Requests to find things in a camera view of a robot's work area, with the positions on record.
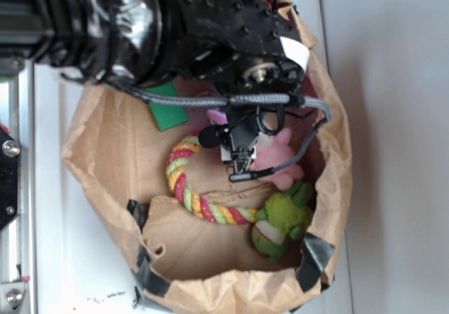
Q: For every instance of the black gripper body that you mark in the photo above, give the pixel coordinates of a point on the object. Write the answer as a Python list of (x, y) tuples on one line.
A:
[(244, 46)]

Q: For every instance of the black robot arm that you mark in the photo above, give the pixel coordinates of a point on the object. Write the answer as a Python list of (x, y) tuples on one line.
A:
[(119, 42)]

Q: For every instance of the green rectangular block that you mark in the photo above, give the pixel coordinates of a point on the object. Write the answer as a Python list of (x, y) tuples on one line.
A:
[(167, 116)]

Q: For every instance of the black foam microphone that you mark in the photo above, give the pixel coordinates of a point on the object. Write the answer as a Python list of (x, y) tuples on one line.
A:
[(214, 135)]

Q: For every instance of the pink plush bunny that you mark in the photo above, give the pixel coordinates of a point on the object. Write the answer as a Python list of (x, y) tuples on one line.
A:
[(270, 151)]

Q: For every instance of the green plush frog toy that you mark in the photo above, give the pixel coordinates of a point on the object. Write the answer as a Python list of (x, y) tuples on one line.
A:
[(285, 217)]

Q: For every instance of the brown paper bag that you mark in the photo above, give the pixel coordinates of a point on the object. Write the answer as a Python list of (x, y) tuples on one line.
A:
[(187, 264)]

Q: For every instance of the multicolour rope ring toy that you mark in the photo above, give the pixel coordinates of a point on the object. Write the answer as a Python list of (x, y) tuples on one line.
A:
[(191, 200)]

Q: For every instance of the aluminium frame rail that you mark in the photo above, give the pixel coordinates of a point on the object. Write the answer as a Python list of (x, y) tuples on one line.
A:
[(18, 244)]

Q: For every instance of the black metal bracket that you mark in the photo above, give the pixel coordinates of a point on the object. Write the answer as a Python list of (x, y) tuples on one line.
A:
[(9, 175)]

